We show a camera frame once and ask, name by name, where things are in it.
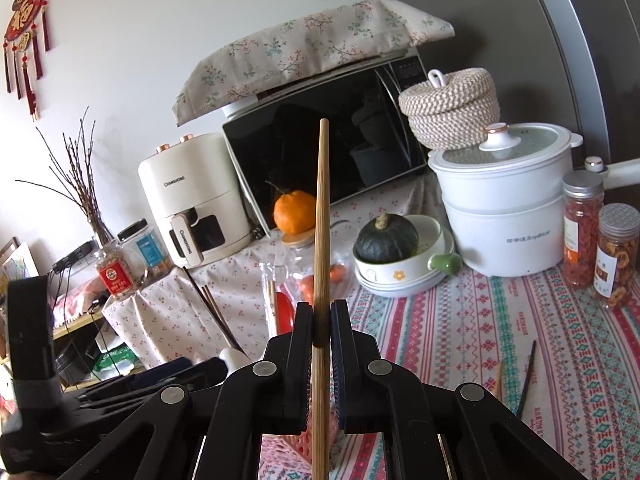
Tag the cream air fryer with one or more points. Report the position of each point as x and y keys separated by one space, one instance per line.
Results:
x=195 y=195

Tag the glass jar with wooden lid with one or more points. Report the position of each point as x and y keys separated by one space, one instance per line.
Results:
x=297 y=260

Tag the brown wooden chopstick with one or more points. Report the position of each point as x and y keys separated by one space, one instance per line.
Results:
x=215 y=312
x=222 y=312

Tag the dark green kabocha squash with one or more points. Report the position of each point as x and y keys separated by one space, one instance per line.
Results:
x=385 y=242

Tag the striped patterned tablecloth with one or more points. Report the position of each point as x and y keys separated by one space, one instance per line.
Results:
x=450 y=350

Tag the green package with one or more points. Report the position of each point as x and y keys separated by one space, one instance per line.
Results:
x=115 y=360

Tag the red knot wall hanging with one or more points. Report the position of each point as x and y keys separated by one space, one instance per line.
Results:
x=22 y=25

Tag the small tangerine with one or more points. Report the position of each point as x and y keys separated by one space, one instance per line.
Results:
x=338 y=274
x=306 y=290

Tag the floral white tablecloth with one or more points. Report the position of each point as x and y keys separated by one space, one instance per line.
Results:
x=165 y=320

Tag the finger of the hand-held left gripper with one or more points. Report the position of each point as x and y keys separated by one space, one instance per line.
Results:
x=110 y=395
x=200 y=372

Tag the black power strip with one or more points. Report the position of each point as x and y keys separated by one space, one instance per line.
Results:
x=75 y=257

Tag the red plastic spoon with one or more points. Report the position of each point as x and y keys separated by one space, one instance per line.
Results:
x=284 y=315

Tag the clear container with blue label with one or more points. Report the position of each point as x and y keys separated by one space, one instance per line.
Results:
x=147 y=250

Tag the picture frame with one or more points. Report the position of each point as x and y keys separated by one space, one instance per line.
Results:
x=17 y=262

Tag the grey refrigerator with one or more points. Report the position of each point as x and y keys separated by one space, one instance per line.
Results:
x=575 y=35

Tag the dry bare branches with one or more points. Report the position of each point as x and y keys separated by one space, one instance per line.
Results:
x=92 y=210

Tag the black chopstick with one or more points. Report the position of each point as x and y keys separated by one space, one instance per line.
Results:
x=527 y=375
x=210 y=312

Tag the glass jar with red label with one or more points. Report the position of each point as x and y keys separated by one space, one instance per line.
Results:
x=117 y=280

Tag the large mandarin orange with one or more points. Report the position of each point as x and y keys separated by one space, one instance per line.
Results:
x=292 y=212

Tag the black microwave oven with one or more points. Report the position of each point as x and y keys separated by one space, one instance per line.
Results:
x=310 y=150

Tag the wooden shelf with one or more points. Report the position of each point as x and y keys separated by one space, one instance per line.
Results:
x=75 y=325

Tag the jar of red goji berries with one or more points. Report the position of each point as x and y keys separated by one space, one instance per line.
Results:
x=582 y=240

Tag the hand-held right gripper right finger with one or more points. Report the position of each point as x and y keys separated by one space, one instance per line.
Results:
x=340 y=325

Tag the jar of dried orange slices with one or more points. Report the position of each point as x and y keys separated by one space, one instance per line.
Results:
x=617 y=270

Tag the light bamboo chopstick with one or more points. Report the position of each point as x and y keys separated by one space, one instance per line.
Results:
x=499 y=377
x=321 y=210

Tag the floral pillow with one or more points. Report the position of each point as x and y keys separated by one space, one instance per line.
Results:
x=300 y=55

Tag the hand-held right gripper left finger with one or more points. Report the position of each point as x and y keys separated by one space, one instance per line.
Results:
x=302 y=325

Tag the white electric pot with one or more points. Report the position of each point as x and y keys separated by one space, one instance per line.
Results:
x=500 y=230

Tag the disposable chopsticks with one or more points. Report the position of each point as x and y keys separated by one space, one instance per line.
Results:
x=271 y=305

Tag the woven lidded basket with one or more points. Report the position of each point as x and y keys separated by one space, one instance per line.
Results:
x=450 y=115

